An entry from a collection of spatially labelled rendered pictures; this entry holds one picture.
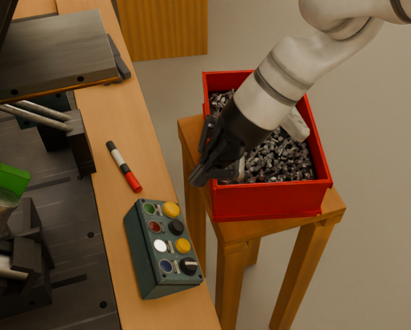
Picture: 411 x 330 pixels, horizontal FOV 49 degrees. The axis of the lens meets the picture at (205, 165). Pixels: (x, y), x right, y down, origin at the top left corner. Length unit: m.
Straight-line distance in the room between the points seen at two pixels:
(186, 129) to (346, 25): 0.57
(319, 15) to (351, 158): 1.61
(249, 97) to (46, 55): 0.32
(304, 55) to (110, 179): 0.43
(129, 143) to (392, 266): 1.25
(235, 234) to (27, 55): 0.48
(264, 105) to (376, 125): 1.73
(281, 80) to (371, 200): 1.47
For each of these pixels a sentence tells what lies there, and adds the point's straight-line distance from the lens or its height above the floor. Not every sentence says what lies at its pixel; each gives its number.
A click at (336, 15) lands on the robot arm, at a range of 0.53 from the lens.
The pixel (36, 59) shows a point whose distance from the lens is 0.74.
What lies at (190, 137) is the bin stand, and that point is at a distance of 1.02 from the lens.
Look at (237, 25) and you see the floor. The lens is 2.77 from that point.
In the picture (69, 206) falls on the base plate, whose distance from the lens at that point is 0.82.
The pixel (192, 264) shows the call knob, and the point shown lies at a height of 0.94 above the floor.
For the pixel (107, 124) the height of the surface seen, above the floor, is 0.90.
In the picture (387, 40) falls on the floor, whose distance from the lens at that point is 2.83.
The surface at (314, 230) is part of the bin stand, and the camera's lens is 0.99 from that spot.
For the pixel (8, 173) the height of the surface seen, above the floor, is 1.10.
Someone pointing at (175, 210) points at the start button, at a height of 0.94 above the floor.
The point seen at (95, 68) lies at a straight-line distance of 0.70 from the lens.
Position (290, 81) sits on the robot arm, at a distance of 0.57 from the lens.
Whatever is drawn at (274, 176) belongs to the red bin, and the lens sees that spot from 0.87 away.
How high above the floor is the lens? 1.56
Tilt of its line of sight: 52 degrees down
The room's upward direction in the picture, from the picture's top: straight up
